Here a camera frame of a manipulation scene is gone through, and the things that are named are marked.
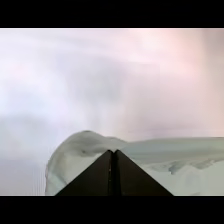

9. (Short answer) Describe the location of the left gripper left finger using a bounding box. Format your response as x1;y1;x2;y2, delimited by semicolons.
54;149;114;197

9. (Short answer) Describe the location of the light blue shirt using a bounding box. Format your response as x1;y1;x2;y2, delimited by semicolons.
44;129;224;197

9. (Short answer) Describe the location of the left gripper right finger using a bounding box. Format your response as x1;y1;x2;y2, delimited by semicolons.
113;149;175;197

